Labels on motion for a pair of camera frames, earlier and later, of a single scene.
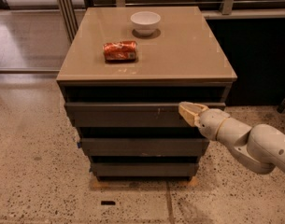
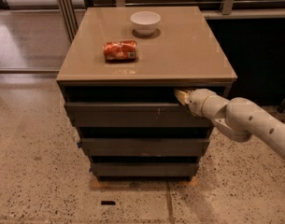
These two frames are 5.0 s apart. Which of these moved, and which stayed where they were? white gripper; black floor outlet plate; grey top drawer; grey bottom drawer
Moved: white gripper
Stayed: black floor outlet plate; grey top drawer; grey bottom drawer
